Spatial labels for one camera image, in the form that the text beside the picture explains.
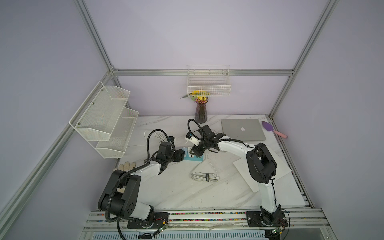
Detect white laptop charger brick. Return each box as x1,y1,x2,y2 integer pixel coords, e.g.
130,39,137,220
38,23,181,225
185,133,201,146

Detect teal power strip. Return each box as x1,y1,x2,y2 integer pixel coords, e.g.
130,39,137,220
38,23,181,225
182,147,204,162

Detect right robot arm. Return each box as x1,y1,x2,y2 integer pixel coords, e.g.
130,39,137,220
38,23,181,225
186,125,288,229

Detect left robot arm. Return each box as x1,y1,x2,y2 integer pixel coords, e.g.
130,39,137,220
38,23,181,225
98,129,185,225

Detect silver closed laptop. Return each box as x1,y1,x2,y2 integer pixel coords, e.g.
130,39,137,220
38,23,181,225
221,119,267,142

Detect dark glass flower vase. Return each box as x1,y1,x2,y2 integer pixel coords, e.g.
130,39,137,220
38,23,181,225
195,97,209,124

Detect purple pink spatula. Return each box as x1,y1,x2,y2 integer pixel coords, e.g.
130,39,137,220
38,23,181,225
262,121,288,139

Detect white two-tier mesh shelf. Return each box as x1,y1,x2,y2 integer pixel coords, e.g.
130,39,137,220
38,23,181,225
69,82,139,159

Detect coiled power strip cord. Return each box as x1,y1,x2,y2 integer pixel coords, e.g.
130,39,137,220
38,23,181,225
190,171,221,183

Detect white wire wall basket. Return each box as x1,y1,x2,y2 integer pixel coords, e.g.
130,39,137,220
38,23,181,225
187,65,232,97

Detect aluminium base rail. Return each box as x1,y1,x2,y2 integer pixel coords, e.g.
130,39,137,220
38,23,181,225
80,208,337,240

